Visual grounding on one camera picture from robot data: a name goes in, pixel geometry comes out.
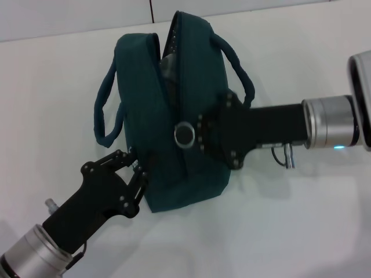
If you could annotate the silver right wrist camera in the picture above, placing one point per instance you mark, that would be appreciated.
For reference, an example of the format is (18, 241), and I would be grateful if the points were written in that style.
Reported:
(362, 98)

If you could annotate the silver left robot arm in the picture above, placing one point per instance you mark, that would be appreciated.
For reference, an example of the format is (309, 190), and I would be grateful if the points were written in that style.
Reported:
(29, 255)

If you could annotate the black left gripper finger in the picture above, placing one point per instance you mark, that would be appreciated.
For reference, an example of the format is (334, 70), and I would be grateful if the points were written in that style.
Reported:
(139, 185)
(113, 160)

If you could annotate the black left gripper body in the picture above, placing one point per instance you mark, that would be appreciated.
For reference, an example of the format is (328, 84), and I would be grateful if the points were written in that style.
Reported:
(87, 202)

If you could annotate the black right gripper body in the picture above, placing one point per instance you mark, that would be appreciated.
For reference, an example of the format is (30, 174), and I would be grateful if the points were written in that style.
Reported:
(261, 127)

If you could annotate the dark teal fabric bag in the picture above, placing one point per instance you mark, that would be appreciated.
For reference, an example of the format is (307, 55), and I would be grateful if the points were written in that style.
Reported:
(145, 130)

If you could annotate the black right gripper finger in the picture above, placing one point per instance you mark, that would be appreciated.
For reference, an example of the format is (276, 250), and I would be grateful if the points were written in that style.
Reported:
(211, 116)
(211, 144)

